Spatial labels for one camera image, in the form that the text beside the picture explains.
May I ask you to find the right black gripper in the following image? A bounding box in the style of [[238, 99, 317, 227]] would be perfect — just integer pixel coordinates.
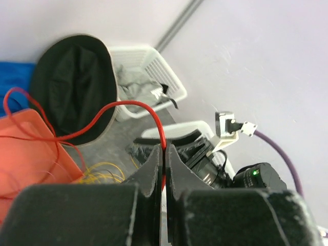
[[133, 130, 232, 189]]

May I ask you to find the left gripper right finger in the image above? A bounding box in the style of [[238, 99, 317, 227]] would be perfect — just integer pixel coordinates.
[[166, 145, 323, 245]]

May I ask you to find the far right white basket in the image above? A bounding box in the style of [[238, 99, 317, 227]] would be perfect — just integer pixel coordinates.
[[108, 46, 188, 111]]

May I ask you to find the yellow wire bundle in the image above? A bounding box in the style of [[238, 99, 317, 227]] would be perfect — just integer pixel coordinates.
[[76, 153, 140, 185]]

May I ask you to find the orange square box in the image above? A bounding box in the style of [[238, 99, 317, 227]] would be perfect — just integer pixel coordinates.
[[1, 116, 83, 220]]

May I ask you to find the near right white basket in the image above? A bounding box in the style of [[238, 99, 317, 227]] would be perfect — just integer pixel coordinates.
[[141, 120, 236, 178]]

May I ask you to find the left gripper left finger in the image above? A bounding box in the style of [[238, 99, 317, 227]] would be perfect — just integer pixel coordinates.
[[1, 146, 163, 245]]

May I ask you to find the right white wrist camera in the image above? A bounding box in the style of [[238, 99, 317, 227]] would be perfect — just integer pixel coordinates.
[[210, 111, 257, 153]]

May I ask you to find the bright blue cloth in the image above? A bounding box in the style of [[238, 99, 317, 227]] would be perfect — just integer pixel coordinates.
[[1, 61, 35, 117]]

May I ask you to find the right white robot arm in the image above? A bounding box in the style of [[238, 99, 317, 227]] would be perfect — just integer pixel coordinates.
[[169, 130, 287, 191]]

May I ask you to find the black bucket hat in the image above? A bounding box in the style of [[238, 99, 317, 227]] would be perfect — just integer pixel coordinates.
[[28, 35, 118, 137]]

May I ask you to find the red wire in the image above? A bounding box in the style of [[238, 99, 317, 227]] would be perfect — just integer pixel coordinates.
[[0, 87, 169, 198]]

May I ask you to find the grey adidas garment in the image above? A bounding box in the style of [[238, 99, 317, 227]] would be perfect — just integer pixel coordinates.
[[114, 65, 178, 109]]

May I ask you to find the white basket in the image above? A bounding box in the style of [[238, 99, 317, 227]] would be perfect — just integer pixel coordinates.
[[141, 120, 236, 178], [108, 46, 188, 111]]

